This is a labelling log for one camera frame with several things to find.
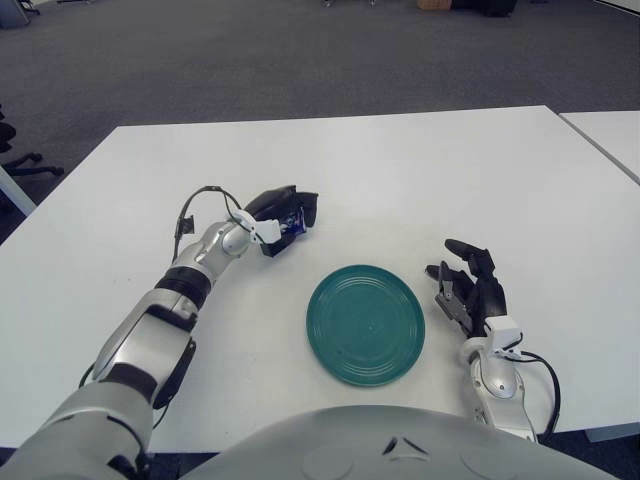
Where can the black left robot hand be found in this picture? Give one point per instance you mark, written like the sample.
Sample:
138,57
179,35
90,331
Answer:
275,200

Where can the grey robot torso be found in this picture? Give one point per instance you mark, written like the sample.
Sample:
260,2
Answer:
350,445

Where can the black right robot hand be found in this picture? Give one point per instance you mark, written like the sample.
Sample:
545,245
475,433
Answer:
487,297

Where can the green round plate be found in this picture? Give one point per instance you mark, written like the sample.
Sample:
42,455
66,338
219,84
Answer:
366,325

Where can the blue gum pack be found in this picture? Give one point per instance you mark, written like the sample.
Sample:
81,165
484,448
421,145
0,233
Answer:
296,223

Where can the brown cardboard box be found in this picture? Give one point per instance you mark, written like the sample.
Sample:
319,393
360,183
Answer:
434,3

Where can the black office chair base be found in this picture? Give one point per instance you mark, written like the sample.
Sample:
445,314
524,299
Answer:
27,167

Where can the grey table frame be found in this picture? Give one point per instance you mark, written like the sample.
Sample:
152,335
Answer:
612,434

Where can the black bulky background object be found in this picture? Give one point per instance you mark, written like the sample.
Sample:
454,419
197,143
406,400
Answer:
485,4

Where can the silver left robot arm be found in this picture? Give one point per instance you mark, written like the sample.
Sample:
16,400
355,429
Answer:
140,350

